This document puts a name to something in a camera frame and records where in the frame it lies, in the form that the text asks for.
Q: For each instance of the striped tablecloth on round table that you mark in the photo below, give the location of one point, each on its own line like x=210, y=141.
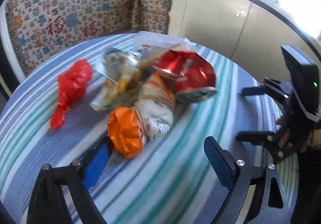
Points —
x=175, y=176

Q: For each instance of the large patterned cloth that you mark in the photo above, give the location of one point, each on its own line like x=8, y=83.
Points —
x=62, y=13

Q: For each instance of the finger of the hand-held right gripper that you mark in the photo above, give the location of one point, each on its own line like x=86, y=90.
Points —
x=253, y=136
x=252, y=90

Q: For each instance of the yellow white snack wrapper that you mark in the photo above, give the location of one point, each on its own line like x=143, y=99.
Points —
x=117, y=80

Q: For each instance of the narrow patterned cloth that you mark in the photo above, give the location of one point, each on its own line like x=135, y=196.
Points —
x=153, y=0

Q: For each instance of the red plastic bag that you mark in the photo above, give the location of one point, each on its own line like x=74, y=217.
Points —
x=72, y=86

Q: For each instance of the red foil snack wrapper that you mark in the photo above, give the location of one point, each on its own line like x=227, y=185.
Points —
x=193, y=73

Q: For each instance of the person's right hand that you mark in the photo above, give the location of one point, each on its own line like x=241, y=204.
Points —
x=281, y=122

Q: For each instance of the cream kitchen counter cabinet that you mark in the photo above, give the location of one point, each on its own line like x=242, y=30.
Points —
x=213, y=25

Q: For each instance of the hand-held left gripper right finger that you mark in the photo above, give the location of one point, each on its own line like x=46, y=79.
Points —
x=218, y=161

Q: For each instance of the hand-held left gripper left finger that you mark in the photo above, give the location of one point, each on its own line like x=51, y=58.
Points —
x=96, y=166

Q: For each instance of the clear plastic packet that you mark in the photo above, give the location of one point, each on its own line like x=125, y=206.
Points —
x=160, y=39

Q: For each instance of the orange white snack wrapper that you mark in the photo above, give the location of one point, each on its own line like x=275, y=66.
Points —
x=125, y=131

